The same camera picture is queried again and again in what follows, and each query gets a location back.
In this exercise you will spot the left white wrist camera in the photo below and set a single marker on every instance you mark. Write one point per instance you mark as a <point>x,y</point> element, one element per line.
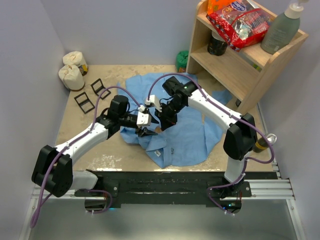
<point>143,119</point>

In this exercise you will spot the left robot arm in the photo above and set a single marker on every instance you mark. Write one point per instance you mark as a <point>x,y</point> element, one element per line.
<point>53,171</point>

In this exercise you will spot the red candy bag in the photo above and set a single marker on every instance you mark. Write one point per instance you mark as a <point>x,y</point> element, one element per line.
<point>241,23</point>

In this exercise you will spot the wooden shelf unit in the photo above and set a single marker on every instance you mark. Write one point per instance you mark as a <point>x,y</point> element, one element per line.
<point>247,74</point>

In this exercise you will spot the blue button shirt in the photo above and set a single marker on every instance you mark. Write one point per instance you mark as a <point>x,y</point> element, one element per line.
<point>192,138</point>

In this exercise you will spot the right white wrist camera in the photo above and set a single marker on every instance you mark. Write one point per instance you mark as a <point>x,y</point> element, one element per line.
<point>153,101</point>

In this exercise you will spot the white cloth bag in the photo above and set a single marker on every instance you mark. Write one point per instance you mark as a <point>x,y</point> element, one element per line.
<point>76,58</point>
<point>71,77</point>

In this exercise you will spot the green pump bottle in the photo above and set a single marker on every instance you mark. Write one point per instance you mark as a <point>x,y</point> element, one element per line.
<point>283,28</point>

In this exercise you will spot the dark glass bottle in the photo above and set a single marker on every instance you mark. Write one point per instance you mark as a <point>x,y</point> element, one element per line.
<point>262,144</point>

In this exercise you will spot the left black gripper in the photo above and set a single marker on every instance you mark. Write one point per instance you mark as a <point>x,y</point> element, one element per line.
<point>144,132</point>

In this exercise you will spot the dark jar on shelf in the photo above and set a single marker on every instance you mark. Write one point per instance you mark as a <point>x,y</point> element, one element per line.
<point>217,45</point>

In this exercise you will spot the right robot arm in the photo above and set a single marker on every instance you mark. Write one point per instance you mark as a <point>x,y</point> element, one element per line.
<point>240,129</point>

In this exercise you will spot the green lidded container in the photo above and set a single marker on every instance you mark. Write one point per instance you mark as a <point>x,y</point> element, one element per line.
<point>181,61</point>

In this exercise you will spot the black stand rear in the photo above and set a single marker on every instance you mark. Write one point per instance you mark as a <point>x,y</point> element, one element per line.
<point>98,87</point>

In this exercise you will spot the orange snack box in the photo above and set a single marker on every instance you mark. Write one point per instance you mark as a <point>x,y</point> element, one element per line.
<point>215,5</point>

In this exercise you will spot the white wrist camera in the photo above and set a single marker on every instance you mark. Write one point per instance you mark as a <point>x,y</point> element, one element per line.
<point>143,119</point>
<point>153,101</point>

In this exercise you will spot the black stand front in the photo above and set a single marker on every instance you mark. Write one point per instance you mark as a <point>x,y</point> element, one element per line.
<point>84,103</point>

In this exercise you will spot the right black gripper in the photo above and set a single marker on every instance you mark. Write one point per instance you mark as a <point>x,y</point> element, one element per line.
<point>166,121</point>

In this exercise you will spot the white cloth bag rear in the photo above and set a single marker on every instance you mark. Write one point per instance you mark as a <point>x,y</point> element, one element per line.
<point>76,58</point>

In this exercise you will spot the black stand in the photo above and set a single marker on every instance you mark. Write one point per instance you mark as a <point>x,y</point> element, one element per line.
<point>84,103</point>
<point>98,87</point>

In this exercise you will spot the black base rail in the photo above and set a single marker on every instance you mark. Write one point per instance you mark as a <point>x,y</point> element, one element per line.
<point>165,188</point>

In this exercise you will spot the white cloth bag front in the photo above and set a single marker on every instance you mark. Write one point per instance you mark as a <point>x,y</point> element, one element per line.
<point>71,77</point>

